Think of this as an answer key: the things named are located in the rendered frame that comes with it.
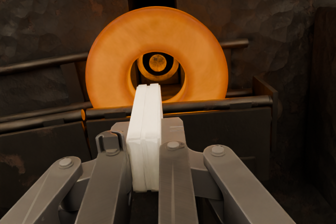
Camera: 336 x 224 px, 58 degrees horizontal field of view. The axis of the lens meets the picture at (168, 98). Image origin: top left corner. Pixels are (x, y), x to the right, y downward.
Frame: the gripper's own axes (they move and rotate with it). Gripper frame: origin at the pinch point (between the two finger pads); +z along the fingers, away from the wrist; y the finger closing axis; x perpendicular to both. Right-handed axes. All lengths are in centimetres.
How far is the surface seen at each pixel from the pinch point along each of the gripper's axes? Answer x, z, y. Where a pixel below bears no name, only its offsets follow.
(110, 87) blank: -2.9, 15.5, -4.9
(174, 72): -5.3, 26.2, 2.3
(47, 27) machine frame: 2.6, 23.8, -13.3
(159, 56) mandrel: -2.3, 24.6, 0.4
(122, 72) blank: -1.4, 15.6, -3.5
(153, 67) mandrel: -3.8, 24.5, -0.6
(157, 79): -6.1, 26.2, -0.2
